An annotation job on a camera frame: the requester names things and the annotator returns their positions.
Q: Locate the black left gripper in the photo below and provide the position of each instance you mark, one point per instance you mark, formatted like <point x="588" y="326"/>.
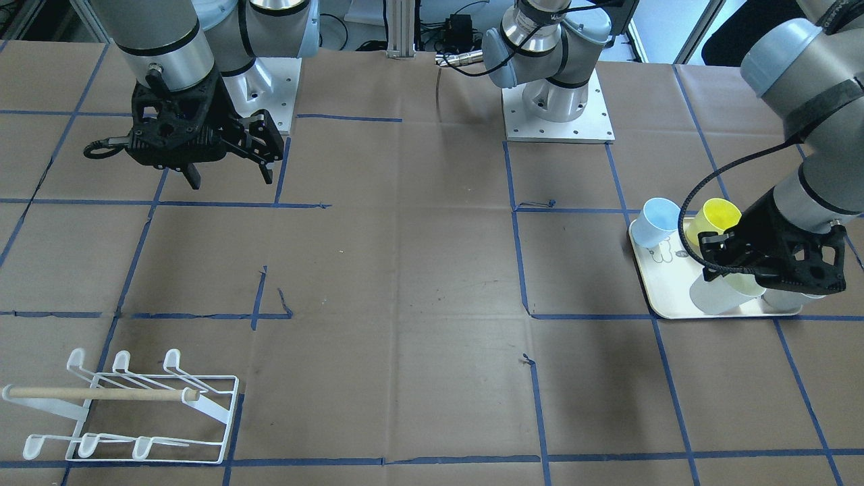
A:
<point x="765" y="217"/>

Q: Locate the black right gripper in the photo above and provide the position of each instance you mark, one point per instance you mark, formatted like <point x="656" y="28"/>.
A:
<point x="225" y="108"/>

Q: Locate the white cup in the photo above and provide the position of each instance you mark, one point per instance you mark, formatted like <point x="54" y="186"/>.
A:
<point x="784" y="301"/>

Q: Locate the light blue cup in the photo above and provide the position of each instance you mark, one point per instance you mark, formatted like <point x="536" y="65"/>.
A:
<point x="656" y="221"/>
<point x="744" y="284"/>

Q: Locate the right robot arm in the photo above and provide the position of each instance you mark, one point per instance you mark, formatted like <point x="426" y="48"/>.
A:
<point x="189" y="38"/>

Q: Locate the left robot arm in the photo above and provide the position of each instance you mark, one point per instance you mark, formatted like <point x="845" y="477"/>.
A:
<point x="807" y="70"/>

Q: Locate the grey cup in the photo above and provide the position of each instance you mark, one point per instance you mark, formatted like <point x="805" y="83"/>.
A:
<point x="715" y="297"/>

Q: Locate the yellow cup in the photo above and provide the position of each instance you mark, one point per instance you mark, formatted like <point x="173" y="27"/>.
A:
<point x="715" y="216"/>

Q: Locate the cream serving tray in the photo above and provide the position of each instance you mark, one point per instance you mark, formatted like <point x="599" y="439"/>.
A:
<point x="668" y="272"/>

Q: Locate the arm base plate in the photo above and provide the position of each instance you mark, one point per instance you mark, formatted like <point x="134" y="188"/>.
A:
<point x="270" y="84"/>
<point x="542" y="112"/>

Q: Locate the white wire cup rack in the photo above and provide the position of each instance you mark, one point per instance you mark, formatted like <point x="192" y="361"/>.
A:
<point x="120" y="415"/>

